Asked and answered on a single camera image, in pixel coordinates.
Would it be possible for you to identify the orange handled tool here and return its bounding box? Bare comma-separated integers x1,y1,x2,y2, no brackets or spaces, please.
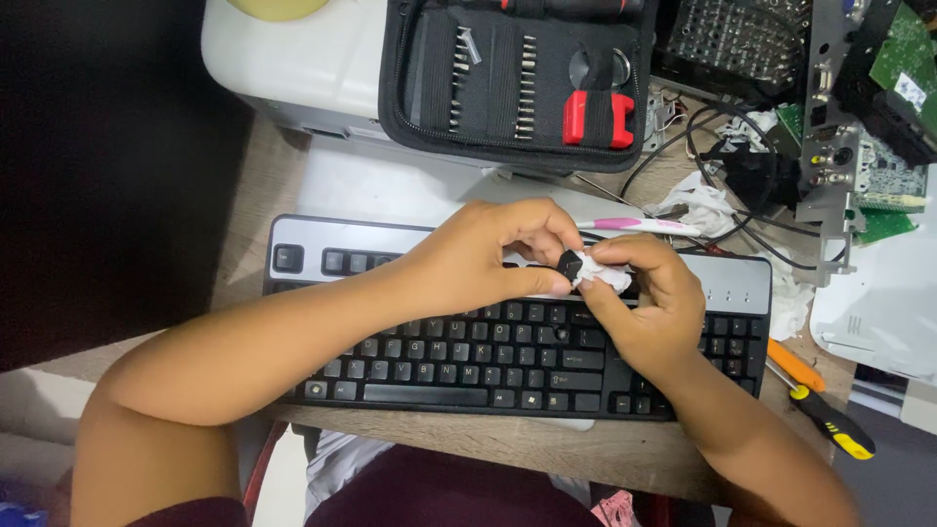
766,338,826,392

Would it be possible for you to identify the pink cloth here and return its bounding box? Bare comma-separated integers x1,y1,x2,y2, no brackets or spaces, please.
590,489,642,527

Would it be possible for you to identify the person's right hand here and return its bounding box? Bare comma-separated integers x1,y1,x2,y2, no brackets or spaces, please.
577,234,708,383

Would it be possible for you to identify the white cloth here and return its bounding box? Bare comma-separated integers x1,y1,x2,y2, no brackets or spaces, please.
304,428,400,522

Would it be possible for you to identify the small white tissue wad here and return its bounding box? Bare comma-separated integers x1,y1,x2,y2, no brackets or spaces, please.
571,250,634,296

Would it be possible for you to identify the round metal disc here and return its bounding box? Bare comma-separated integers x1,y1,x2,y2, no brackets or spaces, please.
569,47,632,92

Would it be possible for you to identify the black cable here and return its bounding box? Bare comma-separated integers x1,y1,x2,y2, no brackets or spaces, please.
618,102,850,272

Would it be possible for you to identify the black power adapter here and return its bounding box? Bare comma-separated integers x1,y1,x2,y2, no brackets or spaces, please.
721,142,802,213

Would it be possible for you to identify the white printer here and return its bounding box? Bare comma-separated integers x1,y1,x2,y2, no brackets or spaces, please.
201,0,513,177

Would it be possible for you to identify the pink and white toothbrush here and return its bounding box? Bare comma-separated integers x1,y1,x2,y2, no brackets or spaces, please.
574,217,702,238

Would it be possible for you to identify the row of screwdriver bits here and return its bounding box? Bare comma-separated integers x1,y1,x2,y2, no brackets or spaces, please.
514,34,538,142
448,25,474,134

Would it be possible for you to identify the small metal bracket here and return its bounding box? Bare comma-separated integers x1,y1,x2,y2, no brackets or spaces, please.
644,88,679,152

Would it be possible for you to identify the yellow tape roll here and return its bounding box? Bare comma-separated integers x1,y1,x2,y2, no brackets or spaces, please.
225,0,332,23

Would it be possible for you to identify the small green circuit board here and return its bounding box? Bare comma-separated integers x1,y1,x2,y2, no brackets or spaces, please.
851,211,918,247

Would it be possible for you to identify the person's left hand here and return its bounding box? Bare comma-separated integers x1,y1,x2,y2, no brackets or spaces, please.
395,198,585,317

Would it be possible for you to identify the yellow and black screwdriver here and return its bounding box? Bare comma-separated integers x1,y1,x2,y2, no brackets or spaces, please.
765,359,877,461

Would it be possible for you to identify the large green circuit board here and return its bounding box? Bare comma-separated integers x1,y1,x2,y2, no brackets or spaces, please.
835,0,937,168

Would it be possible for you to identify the black perforated metal chassis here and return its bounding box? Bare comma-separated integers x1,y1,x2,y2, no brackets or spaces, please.
652,0,814,103

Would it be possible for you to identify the green circuit board with chips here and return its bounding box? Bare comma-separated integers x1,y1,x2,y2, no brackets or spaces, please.
853,132,931,215

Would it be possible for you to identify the black zip tool case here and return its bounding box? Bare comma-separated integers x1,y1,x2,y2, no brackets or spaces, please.
378,0,660,174

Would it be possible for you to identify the grey metal port panel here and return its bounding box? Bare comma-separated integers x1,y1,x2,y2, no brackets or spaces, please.
794,0,905,288

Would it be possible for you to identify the red plastic tool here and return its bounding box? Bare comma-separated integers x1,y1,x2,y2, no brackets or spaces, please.
562,90,636,150

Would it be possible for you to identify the maroon garment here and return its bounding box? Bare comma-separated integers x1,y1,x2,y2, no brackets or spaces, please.
132,445,609,527

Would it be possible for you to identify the black and silver keyboard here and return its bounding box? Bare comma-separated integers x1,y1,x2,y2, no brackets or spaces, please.
262,214,773,423

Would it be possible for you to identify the crumpled white tissue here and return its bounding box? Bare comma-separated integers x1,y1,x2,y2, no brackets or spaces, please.
644,170,736,239
713,110,779,155
757,245,815,342

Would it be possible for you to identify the white plastic device cover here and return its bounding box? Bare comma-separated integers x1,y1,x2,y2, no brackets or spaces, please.
809,164,937,385

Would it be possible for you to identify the thin metal rod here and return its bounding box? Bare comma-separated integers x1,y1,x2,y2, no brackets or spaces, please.
574,174,647,211

